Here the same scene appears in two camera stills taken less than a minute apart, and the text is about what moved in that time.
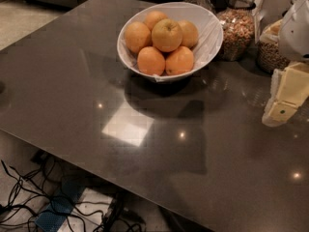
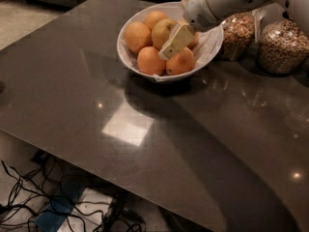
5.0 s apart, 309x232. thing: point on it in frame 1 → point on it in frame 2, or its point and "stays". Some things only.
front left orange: x=151 y=61 stays
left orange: x=137 y=35 stays
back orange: x=154 y=17 stays
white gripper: x=295 y=33 → x=197 y=11
